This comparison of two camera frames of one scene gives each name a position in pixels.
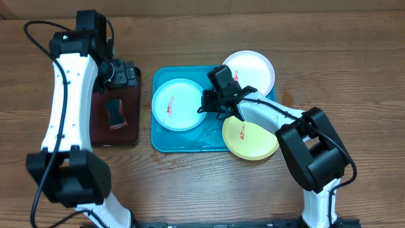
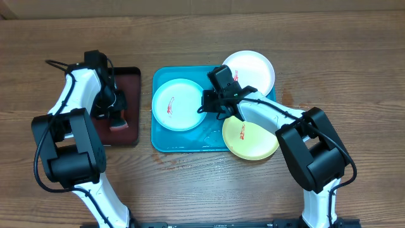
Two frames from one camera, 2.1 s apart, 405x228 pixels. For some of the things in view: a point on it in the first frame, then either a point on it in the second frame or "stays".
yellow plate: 248,140 stays
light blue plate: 175,104 stays
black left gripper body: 121,76 → 111,102
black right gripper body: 207,101 stays
